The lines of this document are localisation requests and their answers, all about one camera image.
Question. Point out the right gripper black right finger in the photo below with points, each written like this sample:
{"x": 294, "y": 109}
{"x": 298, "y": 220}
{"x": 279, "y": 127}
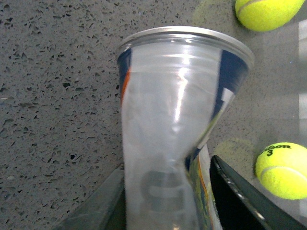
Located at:
{"x": 241, "y": 206}

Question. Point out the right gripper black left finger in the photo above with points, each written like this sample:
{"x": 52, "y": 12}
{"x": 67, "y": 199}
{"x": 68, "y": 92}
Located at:
{"x": 105, "y": 208}

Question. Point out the Wilson tennis ball can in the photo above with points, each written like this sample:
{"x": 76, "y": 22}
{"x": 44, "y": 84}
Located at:
{"x": 176, "y": 82}

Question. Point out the yellow tennis ball far right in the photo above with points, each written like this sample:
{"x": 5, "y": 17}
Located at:
{"x": 282, "y": 169}

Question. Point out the yellow tennis ball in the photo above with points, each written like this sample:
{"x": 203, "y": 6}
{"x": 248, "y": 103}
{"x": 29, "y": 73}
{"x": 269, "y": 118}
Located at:
{"x": 282, "y": 169}
{"x": 266, "y": 15}

